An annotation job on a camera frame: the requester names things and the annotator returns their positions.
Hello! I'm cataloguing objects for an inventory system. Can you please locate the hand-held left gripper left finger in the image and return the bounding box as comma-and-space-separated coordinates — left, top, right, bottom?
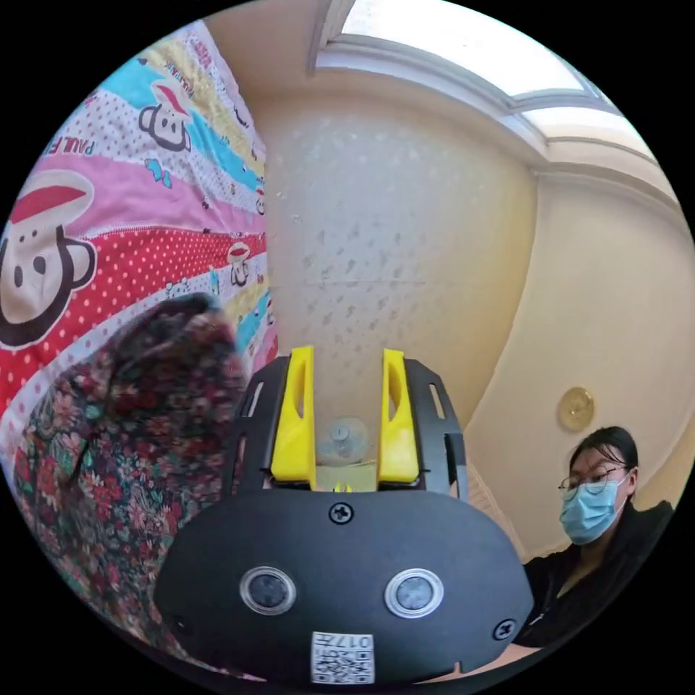
269, 345, 317, 489

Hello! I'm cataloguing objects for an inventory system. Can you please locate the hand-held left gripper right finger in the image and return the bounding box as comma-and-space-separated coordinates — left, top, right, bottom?
376, 347, 420, 486

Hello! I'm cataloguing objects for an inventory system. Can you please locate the floral skirt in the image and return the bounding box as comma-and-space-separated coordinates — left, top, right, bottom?
12, 292, 272, 683

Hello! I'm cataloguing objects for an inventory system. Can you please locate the person's body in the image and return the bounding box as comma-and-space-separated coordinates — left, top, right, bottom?
429, 426, 677, 684

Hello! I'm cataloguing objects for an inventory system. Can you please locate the bed with cartoon print sheet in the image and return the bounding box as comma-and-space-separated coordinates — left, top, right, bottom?
0, 20, 280, 468

